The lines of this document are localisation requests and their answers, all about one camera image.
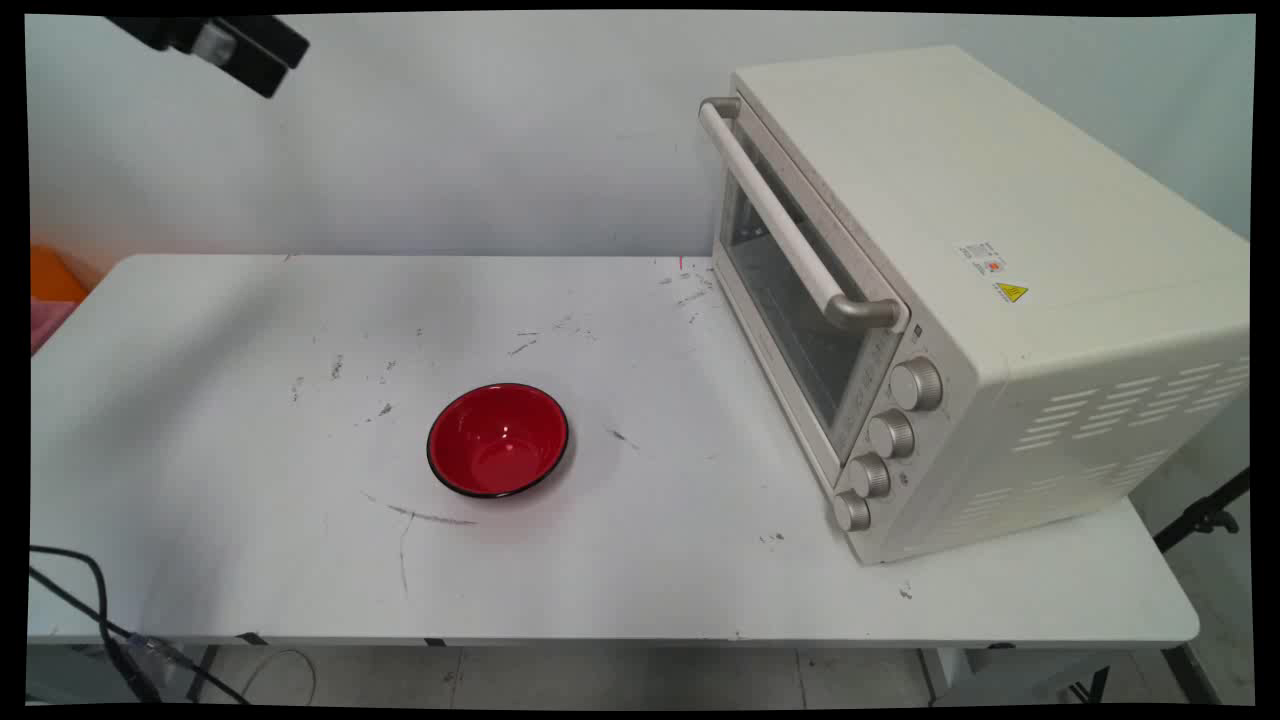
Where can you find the cream toaster oven body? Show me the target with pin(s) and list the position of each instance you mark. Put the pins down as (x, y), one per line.
(1040, 300)

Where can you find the black tripod stand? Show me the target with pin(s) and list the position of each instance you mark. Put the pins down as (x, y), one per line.
(1200, 518)

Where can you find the orange box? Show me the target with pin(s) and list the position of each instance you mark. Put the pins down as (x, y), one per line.
(52, 275)

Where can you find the pink box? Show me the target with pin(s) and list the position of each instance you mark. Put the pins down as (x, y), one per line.
(48, 322)

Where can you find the silver oven knob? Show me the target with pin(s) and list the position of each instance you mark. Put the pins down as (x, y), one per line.
(891, 434)
(916, 384)
(869, 475)
(851, 511)

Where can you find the grey table leg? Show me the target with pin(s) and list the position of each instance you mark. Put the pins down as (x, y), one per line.
(1010, 675)

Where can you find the red bowl with black rim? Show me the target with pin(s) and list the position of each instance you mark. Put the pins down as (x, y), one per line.
(498, 440)

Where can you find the white label sticker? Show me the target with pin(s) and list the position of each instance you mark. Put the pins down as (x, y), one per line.
(982, 257)

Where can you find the yellow warning sticker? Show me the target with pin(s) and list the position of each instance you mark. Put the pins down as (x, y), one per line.
(1011, 292)

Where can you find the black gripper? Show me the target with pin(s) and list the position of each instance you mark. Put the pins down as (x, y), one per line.
(165, 30)

